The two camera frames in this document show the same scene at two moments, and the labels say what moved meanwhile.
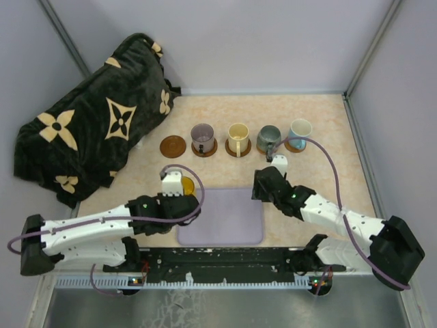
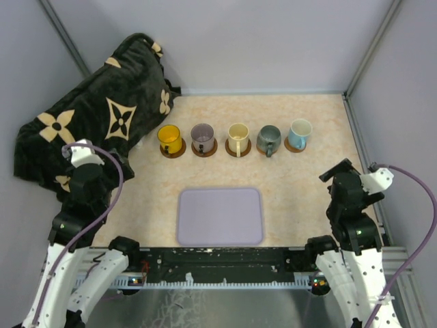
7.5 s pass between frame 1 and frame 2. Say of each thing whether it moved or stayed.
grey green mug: stayed
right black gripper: moved
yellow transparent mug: moved
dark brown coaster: stayed
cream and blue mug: stayed
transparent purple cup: stayed
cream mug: stayed
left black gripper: moved
